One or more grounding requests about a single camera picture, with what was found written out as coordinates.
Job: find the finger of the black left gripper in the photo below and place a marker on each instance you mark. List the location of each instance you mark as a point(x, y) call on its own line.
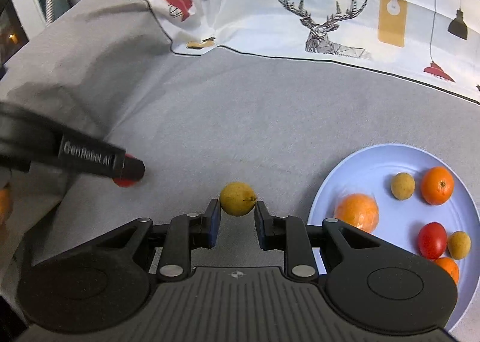
point(133, 169)

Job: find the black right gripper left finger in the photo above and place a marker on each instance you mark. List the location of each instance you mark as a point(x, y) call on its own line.
point(101, 283)

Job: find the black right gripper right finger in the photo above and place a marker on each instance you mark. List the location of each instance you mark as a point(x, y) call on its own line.
point(370, 282)

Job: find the red cherry tomato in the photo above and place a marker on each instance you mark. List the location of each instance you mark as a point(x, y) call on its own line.
point(125, 183)
point(432, 241)

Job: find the orange mandarin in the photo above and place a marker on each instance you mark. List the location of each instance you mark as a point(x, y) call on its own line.
point(450, 266)
point(437, 186)

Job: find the orange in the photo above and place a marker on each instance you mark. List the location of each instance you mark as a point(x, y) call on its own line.
point(359, 210)
point(6, 203)

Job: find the yellow-green longan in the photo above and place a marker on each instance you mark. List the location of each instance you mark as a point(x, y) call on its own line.
point(402, 186)
point(459, 245)
point(237, 199)

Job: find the orange back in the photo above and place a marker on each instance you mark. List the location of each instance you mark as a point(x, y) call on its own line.
point(6, 203)

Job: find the grey sofa cover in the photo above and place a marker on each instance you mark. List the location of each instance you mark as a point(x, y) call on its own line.
point(199, 122)

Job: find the printed deer pattern cushion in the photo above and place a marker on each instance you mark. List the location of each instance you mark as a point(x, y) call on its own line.
point(432, 42)

